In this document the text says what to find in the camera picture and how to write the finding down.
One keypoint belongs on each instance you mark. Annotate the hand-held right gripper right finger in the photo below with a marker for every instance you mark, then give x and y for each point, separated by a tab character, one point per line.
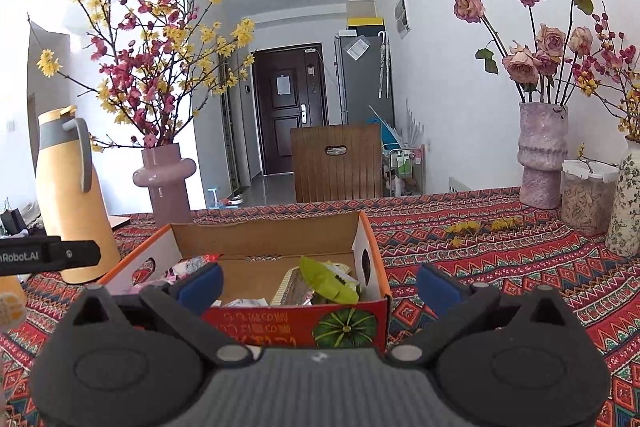
440	289

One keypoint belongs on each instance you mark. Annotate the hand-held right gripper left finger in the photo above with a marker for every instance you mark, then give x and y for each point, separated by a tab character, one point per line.
200	288

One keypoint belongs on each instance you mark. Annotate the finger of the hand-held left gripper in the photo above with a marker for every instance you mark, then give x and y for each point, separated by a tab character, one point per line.
75	254

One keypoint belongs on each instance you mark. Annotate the pile of snack packets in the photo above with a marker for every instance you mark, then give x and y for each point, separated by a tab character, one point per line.
245	302

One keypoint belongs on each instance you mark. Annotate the red cardboard box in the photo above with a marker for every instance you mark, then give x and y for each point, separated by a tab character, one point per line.
270	237

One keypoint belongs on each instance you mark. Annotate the silver striped snack packet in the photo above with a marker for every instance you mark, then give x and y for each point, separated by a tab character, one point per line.
295	289

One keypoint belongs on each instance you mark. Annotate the green white snack packet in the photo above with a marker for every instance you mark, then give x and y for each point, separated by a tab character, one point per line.
330	279

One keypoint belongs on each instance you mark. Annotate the small black bag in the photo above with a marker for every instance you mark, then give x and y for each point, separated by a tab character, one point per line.
11	222

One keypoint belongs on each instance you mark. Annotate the yellow thermos jug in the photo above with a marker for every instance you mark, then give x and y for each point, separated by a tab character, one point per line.
70	207

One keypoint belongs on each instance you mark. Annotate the yellow mug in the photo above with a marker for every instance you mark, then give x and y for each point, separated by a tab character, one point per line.
10	307

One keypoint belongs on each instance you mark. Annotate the fallen yellow petals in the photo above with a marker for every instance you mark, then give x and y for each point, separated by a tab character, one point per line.
505	223

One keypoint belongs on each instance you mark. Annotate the small storage cart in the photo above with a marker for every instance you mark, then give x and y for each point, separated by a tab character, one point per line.
402	169

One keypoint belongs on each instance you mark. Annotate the purple textured vase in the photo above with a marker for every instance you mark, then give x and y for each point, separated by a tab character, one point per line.
542	167

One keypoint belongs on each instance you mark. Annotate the wooden chair back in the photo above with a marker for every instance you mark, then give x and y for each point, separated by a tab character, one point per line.
320	177

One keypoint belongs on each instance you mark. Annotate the clear lidded food container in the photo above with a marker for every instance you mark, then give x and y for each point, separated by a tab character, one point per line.
585	207

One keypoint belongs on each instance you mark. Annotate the dark brown door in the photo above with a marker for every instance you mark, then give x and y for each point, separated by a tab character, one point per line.
287	134

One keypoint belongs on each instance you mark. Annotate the pink and yellow blossom branches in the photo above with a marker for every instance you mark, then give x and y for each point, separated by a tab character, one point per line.
125	77

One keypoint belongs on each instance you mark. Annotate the floral print vase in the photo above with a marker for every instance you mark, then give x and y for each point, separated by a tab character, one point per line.
627	207

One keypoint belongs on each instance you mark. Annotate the grey refrigerator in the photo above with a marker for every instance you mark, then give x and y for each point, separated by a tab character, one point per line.
360	89

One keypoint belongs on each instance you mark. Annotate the paper sheet on door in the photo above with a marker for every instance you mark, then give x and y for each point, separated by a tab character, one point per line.
283	85

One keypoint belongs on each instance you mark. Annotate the white umbrella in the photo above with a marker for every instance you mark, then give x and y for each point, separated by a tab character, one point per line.
383	64

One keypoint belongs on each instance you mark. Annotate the dried pink roses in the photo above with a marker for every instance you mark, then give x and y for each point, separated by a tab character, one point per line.
520	64

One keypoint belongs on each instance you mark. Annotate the paper sheet on refrigerator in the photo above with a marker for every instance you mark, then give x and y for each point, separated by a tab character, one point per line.
357	49

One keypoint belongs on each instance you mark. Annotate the yellow black box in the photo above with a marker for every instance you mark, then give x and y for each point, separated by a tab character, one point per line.
366	25

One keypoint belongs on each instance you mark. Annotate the red and yellow berry branches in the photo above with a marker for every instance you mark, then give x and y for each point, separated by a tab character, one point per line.
610	57

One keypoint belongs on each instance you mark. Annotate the plain cardboard box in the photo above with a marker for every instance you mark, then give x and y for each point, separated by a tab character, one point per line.
362	4

